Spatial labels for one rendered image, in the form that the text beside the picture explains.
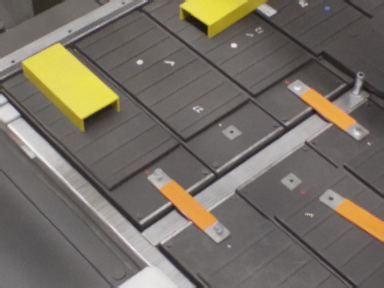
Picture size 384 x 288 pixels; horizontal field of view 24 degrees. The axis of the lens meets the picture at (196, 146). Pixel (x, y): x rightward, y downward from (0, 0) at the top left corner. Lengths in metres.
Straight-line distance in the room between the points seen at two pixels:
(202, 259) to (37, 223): 0.23
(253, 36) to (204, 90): 0.15
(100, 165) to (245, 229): 0.23
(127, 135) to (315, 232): 0.32
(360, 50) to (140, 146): 0.41
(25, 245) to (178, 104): 0.39
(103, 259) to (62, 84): 0.39
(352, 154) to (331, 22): 0.29
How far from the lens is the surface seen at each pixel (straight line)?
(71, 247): 1.09
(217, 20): 1.47
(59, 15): 1.75
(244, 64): 1.44
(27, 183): 1.15
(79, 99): 1.35
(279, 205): 1.26
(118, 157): 1.31
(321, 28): 1.52
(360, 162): 1.32
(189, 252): 1.21
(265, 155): 1.34
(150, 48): 1.47
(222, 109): 1.37
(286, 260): 1.20
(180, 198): 1.26
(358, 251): 1.22
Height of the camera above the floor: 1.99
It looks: 48 degrees down
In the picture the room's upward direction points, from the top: 1 degrees clockwise
